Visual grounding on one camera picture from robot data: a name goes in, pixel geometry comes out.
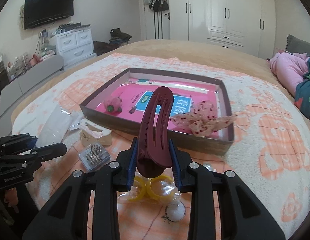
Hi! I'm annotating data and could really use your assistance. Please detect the brown shallow cardboard tray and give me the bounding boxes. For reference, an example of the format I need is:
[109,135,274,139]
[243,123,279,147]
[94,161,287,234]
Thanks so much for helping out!
[79,67,235,157]

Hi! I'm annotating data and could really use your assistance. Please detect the left hand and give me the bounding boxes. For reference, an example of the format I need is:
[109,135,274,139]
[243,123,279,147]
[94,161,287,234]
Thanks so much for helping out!
[4,188,18,207]

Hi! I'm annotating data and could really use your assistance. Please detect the beige claw hair clip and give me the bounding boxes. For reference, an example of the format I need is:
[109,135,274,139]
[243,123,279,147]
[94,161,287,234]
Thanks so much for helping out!
[79,119,112,147]

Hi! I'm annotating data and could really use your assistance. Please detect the yellow rings in bag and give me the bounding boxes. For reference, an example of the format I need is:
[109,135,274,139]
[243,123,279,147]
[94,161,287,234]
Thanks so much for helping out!
[117,172,183,203]

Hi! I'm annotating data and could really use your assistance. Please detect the white glossy wardrobe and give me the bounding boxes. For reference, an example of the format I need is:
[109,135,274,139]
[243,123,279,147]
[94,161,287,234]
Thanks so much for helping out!
[169,0,276,59]

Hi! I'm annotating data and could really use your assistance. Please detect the clear plastic bag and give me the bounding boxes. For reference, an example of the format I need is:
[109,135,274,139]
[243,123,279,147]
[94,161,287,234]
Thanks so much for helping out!
[35,105,79,148]

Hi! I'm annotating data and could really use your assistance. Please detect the grey headboard cushion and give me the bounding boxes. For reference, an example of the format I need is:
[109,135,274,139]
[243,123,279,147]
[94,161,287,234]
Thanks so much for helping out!
[285,34,310,57]

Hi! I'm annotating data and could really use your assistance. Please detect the blue floral quilt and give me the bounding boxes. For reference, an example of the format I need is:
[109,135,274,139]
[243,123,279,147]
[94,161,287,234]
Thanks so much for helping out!
[295,58,310,120]

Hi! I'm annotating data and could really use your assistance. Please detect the white door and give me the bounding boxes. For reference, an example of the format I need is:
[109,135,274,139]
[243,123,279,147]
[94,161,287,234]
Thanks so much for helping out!
[139,0,170,40]

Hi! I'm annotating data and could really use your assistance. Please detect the grey bench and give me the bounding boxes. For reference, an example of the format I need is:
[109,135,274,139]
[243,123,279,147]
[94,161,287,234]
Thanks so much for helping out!
[0,55,64,137]

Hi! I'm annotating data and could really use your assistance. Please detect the maroon hair clip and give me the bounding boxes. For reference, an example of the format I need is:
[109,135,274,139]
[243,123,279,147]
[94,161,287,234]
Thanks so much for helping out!
[136,87,174,178]

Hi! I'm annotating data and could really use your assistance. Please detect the pile of dark clothes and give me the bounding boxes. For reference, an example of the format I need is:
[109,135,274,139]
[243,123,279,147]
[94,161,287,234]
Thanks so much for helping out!
[94,28,132,56]

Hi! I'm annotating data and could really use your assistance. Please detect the pink children's book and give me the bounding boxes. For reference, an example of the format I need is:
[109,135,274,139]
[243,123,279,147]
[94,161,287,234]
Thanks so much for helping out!
[94,77,221,138]

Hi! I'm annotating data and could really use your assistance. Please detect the pink speckled scrunchie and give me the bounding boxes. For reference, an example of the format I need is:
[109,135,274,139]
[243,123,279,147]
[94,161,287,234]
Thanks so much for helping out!
[170,101,238,137]

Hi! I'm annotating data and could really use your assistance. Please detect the white drawer cabinet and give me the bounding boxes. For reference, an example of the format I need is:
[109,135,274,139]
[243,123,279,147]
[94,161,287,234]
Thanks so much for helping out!
[50,25,97,68]

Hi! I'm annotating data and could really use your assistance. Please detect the wall-mounted black television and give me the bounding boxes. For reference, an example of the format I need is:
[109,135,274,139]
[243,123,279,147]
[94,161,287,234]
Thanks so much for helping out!
[23,0,74,29]

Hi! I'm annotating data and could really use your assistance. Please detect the pink folded quilt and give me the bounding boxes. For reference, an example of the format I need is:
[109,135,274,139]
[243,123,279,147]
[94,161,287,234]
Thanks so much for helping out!
[270,52,310,97]

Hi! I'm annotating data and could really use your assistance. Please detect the tan bed cover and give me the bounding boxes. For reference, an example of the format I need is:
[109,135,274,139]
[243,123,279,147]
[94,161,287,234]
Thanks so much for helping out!
[10,39,310,131]

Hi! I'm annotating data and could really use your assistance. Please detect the clear box of earrings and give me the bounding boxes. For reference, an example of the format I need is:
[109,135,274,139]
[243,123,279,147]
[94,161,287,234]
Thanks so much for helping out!
[78,142,110,172]

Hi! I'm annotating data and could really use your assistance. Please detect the orange plaid towel blanket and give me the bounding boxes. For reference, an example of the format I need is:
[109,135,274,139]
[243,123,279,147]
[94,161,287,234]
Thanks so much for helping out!
[12,53,310,238]

